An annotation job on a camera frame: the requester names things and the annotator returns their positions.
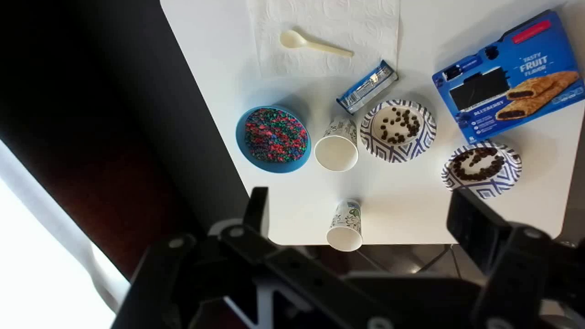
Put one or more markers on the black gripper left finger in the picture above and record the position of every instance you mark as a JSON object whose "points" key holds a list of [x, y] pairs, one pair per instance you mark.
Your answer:
{"points": [[256, 208]]}

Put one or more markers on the patterned paper bowl with beans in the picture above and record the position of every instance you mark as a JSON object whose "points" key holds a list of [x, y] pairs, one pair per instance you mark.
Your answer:
{"points": [[397, 129]]}

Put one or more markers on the white paper napkin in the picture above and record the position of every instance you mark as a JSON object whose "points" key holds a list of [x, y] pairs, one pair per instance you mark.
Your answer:
{"points": [[366, 27]]}

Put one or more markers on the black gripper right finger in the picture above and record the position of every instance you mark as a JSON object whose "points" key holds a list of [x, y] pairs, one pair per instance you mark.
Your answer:
{"points": [[476, 226]]}

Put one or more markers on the patterned paper cup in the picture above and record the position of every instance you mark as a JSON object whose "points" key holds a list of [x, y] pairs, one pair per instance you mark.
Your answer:
{"points": [[346, 226], [337, 148]]}

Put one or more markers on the blue snack wrapper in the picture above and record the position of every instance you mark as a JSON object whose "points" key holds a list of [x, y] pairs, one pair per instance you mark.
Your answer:
{"points": [[372, 84]]}

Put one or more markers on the patterned paper bowl right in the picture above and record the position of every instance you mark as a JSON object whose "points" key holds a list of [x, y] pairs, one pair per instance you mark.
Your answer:
{"points": [[487, 168]]}

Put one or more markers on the blue bowl of coloured beads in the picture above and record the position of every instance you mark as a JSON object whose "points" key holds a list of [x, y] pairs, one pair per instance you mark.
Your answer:
{"points": [[273, 139]]}

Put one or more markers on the cream plastic spoon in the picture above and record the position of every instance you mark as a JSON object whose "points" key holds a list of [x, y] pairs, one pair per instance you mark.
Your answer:
{"points": [[295, 38]]}

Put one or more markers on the blue fruit bar box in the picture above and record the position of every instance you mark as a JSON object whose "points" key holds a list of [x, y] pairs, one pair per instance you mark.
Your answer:
{"points": [[529, 71]]}

